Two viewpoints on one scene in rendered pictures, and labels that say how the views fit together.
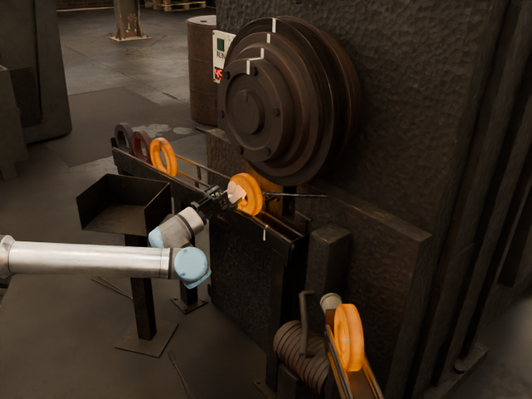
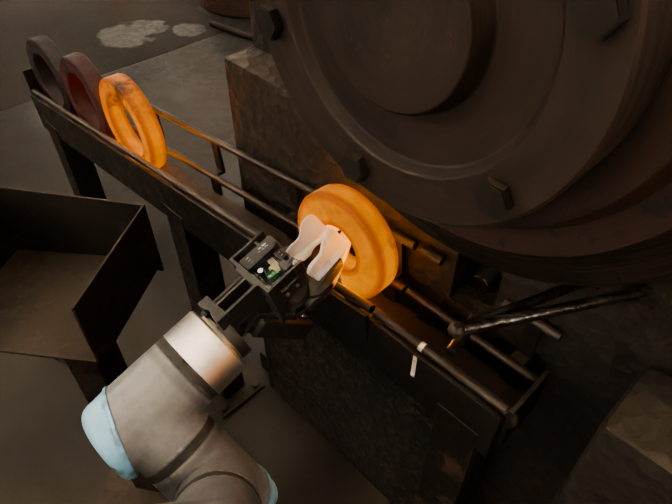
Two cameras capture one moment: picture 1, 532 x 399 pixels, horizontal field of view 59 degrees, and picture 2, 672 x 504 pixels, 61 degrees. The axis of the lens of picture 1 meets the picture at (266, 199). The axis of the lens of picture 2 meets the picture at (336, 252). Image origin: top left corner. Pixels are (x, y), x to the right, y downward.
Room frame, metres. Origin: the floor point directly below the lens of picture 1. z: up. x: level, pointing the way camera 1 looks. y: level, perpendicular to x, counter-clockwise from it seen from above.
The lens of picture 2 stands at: (0.89, 0.11, 1.25)
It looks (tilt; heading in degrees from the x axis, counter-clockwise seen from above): 44 degrees down; 358
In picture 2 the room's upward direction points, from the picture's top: straight up
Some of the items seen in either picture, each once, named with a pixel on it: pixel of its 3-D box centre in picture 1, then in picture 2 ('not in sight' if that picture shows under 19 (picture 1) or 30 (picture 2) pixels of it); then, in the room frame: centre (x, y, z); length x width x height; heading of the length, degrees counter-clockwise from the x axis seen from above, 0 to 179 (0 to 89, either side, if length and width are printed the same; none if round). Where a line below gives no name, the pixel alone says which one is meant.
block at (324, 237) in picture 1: (328, 264); (623, 477); (1.13, -0.19, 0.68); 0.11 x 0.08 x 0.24; 132
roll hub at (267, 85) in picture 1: (252, 111); (417, 7); (1.23, 0.05, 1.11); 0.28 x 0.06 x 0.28; 42
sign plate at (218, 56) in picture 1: (237, 63); not in sight; (1.63, 0.12, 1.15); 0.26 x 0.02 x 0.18; 42
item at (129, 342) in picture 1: (134, 268); (98, 386); (1.48, 0.51, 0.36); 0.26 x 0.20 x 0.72; 77
